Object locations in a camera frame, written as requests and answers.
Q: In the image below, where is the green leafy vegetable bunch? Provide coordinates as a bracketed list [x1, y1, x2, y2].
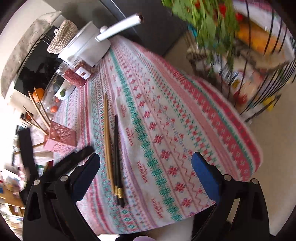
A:
[162, 1, 239, 77]

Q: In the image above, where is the orange fruit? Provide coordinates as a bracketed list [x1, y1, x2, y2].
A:
[33, 88, 45, 103]

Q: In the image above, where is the patterned red green tablecloth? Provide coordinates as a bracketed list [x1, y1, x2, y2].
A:
[54, 36, 263, 235]

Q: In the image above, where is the black microwave oven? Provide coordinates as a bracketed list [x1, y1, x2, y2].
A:
[14, 26, 62, 96]

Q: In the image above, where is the white electric cooking pot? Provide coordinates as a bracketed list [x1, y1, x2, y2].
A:
[58, 13, 144, 66]

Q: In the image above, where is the dark grey refrigerator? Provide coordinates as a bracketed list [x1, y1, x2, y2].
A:
[45, 0, 187, 56]

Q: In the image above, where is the black gold-tipped chopstick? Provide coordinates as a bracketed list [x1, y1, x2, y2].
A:
[112, 114, 123, 206]
[114, 115, 126, 208]

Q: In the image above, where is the woven straw lid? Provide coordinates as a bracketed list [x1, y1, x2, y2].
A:
[47, 20, 78, 54]

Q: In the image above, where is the white bowl with greens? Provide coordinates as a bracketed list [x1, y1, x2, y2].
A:
[53, 75, 76, 100]

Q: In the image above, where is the red labelled spice jar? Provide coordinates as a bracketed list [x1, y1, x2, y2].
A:
[73, 60, 95, 80]

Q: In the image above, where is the red goji jar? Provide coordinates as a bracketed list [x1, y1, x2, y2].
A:
[56, 61, 86, 88]

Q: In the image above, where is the black wire storage rack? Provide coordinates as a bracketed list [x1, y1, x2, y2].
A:
[186, 1, 295, 123]

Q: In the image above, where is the floral microwave cover cloth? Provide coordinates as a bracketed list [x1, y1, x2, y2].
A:
[1, 11, 61, 98]

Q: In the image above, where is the pink perforated utensil holder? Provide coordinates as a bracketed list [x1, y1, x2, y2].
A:
[44, 121, 77, 154]

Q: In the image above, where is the clear glass jar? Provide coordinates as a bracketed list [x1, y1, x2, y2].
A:
[41, 80, 61, 118]

